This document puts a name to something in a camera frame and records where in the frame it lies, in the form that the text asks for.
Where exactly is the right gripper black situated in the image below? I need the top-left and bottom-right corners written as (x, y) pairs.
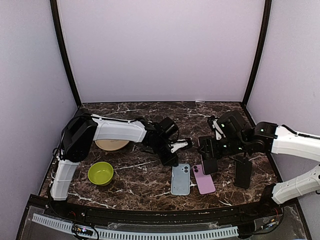
top-left (198, 136), bottom-right (248, 159)

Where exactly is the pink phone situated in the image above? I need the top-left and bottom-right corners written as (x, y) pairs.
top-left (197, 136), bottom-right (218, 175)
top-left (192, 164), bottom-right (216, 195)

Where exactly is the light blue phone case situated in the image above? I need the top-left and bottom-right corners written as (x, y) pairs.
top-left (170, 163), bottom-right (191, 196)

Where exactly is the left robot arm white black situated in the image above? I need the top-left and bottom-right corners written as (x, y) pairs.
top-left (50, 113), bottom-right (179, 218)

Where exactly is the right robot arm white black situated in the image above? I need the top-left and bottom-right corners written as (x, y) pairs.
top-left (197, 110), bottom-right (320, 217)

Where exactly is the beige round plate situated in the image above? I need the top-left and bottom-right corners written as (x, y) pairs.
top-left (95, 139), bottom-right (129, 152)

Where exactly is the green bowl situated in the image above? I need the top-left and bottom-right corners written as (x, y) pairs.
top-left (87, 161), bottom-right (114, 187)

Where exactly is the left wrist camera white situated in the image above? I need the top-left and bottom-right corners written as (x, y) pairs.
top-left (169, 138), bottom-right (193, 153)

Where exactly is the black front rail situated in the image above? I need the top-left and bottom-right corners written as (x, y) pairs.
top-left (27, 194), bottom-right (285, 226)

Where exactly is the white cable duct strip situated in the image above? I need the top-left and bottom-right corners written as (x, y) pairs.
top-left (31, 213), bottom-right (239, 240)

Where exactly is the right black frame post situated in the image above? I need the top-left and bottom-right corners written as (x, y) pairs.
top-left (242, 0), bottom-right (272, 108)

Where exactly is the black frame post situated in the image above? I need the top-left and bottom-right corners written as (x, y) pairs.
top-left (49, 0), bottom-right (82, 108)
top-left (242, 0), bottom-right (272, 108)

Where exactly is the left black frame post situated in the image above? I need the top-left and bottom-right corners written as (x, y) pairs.
top-left (49, 0), bottom-right (82, 108)

